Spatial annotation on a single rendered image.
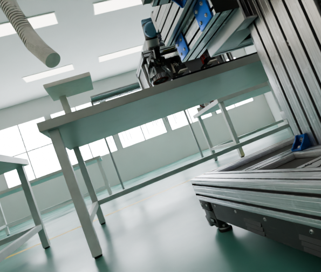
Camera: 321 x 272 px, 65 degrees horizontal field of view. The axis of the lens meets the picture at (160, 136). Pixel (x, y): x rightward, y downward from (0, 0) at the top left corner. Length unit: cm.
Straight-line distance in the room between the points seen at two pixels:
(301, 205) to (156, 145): 770
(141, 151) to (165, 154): 79
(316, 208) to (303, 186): 4
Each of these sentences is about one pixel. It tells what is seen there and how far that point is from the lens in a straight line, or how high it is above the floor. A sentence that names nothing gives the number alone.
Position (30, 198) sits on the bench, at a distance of 238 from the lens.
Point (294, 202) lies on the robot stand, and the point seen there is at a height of 18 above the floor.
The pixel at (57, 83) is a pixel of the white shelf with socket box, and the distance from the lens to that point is 218.
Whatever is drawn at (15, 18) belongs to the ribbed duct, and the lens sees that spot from 302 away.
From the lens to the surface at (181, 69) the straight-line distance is 188.
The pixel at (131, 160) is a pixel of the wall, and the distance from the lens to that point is 805.
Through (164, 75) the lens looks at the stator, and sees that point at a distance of 157.
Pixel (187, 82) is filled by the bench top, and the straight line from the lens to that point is 152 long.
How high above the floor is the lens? 37
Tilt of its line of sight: 4 degrees up
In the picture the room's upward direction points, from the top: 21 degrees counter-clockwise
